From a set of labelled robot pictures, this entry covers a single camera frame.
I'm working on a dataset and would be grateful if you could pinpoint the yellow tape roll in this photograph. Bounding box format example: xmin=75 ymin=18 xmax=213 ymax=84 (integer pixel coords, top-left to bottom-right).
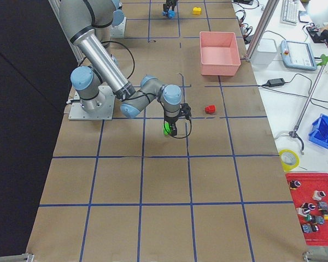
xmin=279 ymin=149 xmax=300 ymax=172

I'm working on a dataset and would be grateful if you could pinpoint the teach pendant tablet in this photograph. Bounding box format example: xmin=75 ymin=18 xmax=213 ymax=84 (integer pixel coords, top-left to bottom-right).
xmin=280 ymin=40 xmax=317 ymax=71

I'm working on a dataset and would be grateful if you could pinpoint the red toy block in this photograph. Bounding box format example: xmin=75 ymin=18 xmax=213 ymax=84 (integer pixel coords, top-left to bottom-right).
xmin=204 ymin=105 xmax=216 ymax=115

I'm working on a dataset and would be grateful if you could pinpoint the aluminium frame post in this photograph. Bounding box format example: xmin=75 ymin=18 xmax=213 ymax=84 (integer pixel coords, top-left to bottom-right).
xmin=245 ymin=0 xmax=279 ymax=62

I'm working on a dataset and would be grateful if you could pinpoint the green toy block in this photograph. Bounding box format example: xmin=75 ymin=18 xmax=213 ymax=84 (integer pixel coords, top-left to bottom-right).
xmin=163 ymin=122 xmax=172 ymax=135

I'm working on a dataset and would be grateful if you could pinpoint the blue toy block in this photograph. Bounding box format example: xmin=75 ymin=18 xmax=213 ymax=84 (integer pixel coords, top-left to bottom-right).
xmin=162 ymin=10 xmax=175 ymax=19

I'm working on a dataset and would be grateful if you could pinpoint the red tray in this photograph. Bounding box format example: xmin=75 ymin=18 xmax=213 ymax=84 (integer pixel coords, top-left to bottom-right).
xmin=286 ymin=172 xmax=328 ymax=246

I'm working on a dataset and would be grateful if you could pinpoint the pink plastic box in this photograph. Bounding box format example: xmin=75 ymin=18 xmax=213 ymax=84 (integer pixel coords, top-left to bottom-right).
xmin=200 ymin=32 xmax=241 ymax=76

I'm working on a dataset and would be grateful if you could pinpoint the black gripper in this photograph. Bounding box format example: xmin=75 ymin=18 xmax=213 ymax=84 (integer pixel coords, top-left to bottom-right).
xmin=163 ymin=116 xmax=178 ymax=136
xmin=163 ymin=0 xmax=177 ymax=15

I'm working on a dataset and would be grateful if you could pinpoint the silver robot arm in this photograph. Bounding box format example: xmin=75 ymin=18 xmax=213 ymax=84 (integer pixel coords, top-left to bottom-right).
xmin=59 ymin=1 xmax=184 ymax=136
xmin=112 ymin=0 xmax=177 ymax=26

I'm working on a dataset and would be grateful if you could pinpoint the blue plastic bin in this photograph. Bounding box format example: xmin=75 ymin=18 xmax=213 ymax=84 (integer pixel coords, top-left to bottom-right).
xmin=308 ymin=114 xmax=328 ymax=149

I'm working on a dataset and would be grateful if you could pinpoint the black power adapter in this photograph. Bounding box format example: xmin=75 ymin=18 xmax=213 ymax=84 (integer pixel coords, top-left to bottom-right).
xmin=265 ymin=78 xmax=286 ymax=87

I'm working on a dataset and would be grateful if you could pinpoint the green handled grabber tool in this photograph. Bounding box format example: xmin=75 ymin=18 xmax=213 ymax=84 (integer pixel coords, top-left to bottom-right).
xmin=274 ymin=54 xmax=328 ymax=155

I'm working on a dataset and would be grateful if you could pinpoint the white square box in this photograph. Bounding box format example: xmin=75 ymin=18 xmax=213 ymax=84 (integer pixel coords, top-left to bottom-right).
xmin=251 ymin=38 xmax=277 ymax=65

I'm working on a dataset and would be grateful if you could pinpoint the white keyboard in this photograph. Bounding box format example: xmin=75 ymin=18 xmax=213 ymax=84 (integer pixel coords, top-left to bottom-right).
xmin=280 ymin=0 xmax=299 ymax=26

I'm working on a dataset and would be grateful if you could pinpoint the yellow toy block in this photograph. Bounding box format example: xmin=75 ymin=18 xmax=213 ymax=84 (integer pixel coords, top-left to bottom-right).
xmin=192 ymin=7 xmax=202 ymax=15

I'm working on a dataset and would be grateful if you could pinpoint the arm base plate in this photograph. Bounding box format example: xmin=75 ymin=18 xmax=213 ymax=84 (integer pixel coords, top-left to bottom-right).
xmin=68 ymin=85 xmax=115 ymax=121
xmin=110 ymin=17 xmax=126 ymax=38

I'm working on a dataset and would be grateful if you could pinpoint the brown paper table cover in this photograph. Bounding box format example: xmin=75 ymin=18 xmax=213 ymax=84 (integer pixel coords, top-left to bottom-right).
xmin=27 ymin=1 xmax=306 ymax=261

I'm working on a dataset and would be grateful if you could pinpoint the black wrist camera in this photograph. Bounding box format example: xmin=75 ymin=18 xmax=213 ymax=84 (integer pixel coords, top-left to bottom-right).
xmin=178 ymin=103 xmax=191 ymax=121

